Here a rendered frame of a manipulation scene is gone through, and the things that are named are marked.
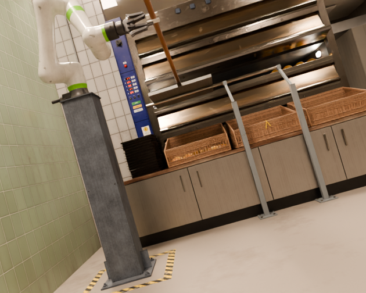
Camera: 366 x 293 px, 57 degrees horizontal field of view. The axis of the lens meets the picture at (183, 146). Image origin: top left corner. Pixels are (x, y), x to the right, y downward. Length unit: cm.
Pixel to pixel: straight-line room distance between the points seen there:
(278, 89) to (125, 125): 155
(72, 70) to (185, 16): 158
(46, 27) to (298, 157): 205
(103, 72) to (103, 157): 152
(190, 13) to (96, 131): 182
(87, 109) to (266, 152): 145
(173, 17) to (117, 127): 123
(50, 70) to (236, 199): 169
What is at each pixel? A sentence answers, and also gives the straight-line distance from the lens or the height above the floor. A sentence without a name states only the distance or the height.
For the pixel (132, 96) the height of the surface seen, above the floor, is 135.
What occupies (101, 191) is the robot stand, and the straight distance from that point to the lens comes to 219.
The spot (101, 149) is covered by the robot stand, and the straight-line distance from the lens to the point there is 218.
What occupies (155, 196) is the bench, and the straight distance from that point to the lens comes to 281.
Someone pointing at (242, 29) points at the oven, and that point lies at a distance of 352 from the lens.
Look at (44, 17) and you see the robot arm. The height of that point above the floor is 166.
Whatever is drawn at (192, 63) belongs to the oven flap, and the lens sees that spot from 340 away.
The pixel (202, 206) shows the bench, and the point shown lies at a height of 21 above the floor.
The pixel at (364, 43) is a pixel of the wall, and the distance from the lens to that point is 1357.
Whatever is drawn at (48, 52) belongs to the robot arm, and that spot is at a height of 148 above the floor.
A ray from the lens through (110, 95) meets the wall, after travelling 348.
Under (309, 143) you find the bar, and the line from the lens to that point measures 283.
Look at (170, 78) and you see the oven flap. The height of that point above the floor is 139.
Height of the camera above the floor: 65
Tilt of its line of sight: 1 degrees up
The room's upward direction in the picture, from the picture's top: 16 degrees counter-clockwise
